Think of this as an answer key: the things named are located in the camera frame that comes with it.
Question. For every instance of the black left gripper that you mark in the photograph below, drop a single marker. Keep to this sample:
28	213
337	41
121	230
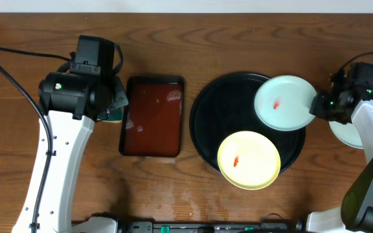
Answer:
118	98

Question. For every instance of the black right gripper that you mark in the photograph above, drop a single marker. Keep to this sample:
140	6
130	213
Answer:
318	109

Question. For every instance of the green yellow sponge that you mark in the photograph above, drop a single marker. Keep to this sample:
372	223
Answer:
111	116

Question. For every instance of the pale green plate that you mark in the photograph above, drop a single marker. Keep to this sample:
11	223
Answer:
283	103
358	133

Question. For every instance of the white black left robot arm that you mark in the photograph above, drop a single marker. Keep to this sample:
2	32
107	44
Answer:
71	105

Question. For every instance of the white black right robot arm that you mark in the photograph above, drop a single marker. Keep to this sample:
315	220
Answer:
356	211

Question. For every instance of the rectangular red-brown tray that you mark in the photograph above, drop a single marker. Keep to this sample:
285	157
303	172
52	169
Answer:
152	121

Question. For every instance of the round black tray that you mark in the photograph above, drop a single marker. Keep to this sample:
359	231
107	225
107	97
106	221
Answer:
226	106

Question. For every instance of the yellow plate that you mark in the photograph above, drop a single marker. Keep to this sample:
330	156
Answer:
248	160

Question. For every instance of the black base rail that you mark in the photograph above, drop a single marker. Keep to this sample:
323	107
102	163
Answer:
206	228

